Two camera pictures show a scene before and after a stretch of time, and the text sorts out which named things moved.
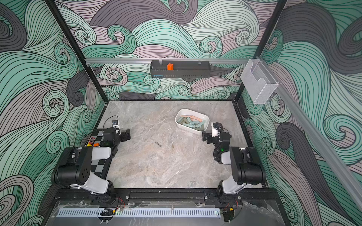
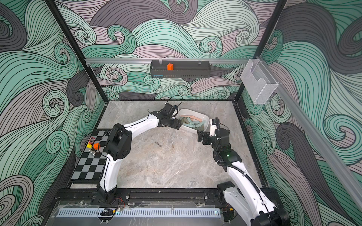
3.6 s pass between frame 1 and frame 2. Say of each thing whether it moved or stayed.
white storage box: stayed
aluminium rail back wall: stayed
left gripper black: moved
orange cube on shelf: stayed
